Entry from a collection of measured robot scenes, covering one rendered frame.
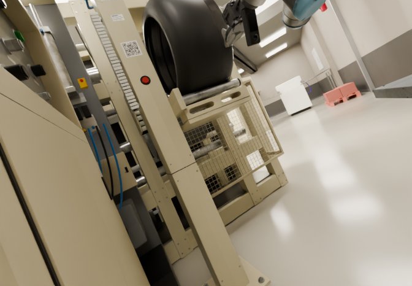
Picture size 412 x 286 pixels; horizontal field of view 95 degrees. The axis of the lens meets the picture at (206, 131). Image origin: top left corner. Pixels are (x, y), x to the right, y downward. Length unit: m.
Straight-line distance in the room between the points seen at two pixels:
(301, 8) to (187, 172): 0.71
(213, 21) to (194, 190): 0.75
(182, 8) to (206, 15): 0.11
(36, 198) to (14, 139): 0.06
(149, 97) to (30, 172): 0.71
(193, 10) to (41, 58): 0.58
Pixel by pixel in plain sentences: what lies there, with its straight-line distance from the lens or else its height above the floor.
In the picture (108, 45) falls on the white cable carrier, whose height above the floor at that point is 1.26.
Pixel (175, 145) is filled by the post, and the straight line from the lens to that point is 0.88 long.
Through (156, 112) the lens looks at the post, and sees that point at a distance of 0.90.
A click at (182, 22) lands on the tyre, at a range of 0.89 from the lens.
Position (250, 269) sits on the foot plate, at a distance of 1.19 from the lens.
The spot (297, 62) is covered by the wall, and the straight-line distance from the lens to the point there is 14.01.
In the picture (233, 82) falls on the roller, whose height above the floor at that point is 0.90.
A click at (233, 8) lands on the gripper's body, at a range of 0.78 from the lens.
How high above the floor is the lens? 0.71
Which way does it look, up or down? 1 degrees up
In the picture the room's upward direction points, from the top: 24 degrees counter-clockwise
